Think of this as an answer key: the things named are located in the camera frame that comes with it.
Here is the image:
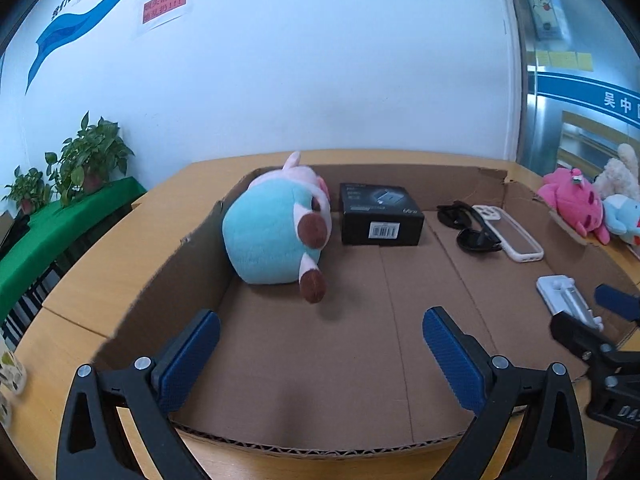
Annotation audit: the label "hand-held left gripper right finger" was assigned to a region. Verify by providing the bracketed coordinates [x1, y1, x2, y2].
[422, 306, 588, 480]

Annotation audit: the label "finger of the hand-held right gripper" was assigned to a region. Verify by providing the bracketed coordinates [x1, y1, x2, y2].
[594, 284, 640, 322]
[549, 311, 640, 367]

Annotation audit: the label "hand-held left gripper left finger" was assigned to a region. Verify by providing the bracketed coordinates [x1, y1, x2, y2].
[57, 309, 222, 480]

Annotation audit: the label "white phone stand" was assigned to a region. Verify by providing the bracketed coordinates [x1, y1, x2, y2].
[536, 275, 607, 332]

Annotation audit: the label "brown cardboard box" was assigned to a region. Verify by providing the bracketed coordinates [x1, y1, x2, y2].
[92, 162, 640, 456]

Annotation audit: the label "black charger box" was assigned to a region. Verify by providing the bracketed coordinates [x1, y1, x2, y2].
[339, 182, 426, 247]

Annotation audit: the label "wooden desktop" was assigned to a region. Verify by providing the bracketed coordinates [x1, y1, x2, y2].
[10, 149, 640, 480]

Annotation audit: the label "light blue plush toy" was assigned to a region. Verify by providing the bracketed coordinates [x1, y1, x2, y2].
[602, 194, 640, 247]

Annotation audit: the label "pink bear plush toy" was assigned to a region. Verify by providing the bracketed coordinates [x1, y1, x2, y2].
[542, 167, 612, 246]

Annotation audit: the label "black sunglasses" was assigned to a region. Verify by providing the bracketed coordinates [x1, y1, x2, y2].
[436, 200, 502, 253]

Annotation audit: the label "beige teddy plush toy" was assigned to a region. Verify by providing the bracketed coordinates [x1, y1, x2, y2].
[592, 143, 640, 201]

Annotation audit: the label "pink pig plush toy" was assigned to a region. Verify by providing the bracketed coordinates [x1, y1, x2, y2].
[221, 151, 332, 305]

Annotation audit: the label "white clear phone case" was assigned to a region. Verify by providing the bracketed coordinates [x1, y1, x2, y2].
[471, 203, 545, 263]

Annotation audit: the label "white patterned cup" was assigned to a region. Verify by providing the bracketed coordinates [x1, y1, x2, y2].
[0, 350, 28, 426]

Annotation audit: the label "green table cloth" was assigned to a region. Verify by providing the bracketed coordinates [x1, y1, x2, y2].
[0, 177, 148, 321]

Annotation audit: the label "metal framed glass door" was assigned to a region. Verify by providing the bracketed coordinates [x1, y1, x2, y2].
[500, 0, 640, 181]

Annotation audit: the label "blue door banner strip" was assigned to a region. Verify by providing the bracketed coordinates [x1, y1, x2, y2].
[535, 72, 640, 126]

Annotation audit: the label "large potted green plant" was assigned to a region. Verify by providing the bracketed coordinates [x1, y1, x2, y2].
[45, 112, 136, 206]

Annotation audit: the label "small potted green plant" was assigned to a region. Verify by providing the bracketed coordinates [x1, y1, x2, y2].
[2, 167, 53, 216]

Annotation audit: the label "cartoon door sticker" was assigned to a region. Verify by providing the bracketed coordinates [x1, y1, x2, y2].
[525, 0, 568, 41]

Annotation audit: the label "red wall sign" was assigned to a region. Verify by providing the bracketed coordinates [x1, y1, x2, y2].
[132, 0, 193, 41]

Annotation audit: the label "blue wave wall decal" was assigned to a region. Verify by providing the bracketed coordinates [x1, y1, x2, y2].
[25, 0, 151, 96]

